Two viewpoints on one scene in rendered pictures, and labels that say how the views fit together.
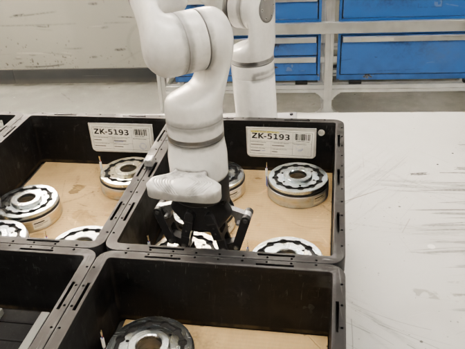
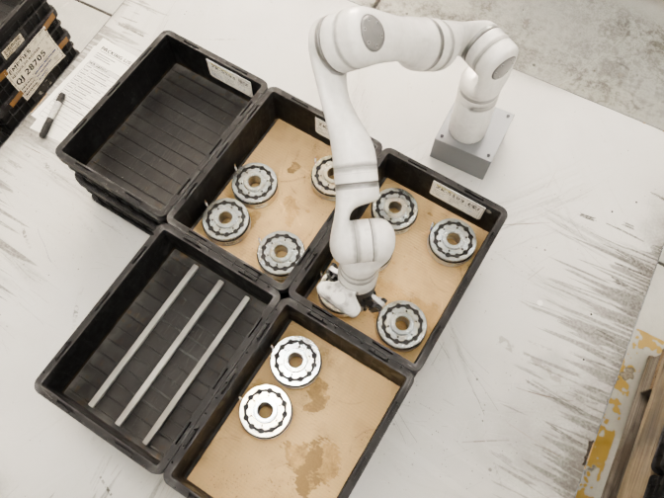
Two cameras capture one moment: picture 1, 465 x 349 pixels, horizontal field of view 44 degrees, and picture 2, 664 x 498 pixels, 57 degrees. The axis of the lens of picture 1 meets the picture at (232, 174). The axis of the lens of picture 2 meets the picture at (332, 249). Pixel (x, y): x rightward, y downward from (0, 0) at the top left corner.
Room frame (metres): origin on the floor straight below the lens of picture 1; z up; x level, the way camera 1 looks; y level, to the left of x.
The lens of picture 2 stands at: (0.26, -0.04, 2.09)
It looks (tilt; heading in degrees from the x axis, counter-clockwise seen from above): 68 degrees down; 20
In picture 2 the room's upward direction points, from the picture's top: 1 degrees clockwise
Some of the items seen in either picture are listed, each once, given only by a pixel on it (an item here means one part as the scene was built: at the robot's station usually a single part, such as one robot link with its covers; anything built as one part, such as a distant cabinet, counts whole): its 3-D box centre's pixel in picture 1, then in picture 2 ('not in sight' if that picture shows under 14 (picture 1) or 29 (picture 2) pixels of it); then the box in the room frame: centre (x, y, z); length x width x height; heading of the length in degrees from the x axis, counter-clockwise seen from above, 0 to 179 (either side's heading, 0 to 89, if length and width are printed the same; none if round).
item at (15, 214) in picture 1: (27, 201); (254, 182); (0.81, 0.34, 0.86); 0.10 x 0.10 x 0.01
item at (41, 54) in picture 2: not in sight; (35, 62); (1.16, 1.34, 0.41); 0.31 x 0.02 x 0.16; 173
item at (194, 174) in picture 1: (192, 157); (352, 278); (0.62, 0.05, 1.03); 0.11 x 0.09 x 0.06; 164
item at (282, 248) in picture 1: (286, 257); (402, 323); (0.62, -0.07, 0.86); 0.05 x 0.05 x 0.01
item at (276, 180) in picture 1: (297, 178); (453, 239); (0.84, -0.11, 0.86); 0.10 x 0.10 x 0.01
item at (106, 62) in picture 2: not in sight; (96, 95); (0.97, 0.89, 0.70); 0.33 x 0.23 x 0.01; 173
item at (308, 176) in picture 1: (297, 175); (453, 238); (0.84, -0.11, 0.86); 0.05 x 0.05 x 0.01
